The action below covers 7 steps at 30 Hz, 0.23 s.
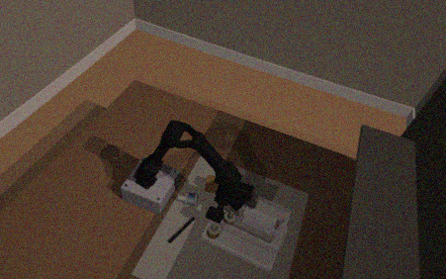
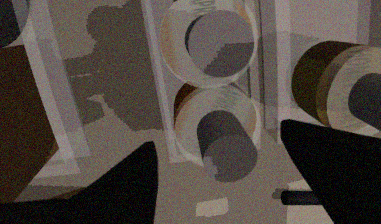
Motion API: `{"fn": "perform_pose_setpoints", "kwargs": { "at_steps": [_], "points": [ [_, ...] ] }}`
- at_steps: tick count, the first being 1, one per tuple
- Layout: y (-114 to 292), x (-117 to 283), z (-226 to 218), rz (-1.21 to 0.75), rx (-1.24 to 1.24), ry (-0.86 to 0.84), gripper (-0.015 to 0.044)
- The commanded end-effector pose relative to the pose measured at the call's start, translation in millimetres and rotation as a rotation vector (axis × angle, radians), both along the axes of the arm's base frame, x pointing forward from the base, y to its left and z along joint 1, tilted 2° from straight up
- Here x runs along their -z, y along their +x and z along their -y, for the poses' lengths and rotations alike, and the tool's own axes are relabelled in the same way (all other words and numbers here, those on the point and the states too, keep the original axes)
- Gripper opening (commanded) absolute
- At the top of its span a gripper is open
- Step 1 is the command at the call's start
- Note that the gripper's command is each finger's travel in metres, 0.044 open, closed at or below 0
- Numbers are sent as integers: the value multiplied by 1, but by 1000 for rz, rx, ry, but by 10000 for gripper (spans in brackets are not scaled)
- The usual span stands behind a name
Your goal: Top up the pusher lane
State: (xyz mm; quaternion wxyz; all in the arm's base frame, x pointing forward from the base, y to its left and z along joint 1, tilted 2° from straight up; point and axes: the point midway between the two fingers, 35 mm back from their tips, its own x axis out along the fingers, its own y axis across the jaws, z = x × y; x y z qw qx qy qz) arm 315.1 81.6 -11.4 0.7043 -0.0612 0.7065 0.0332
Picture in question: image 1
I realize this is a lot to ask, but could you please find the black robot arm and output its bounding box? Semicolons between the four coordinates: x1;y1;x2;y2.
134;120;254;211

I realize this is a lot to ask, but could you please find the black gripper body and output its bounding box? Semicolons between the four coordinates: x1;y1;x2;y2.
206;190;233;223

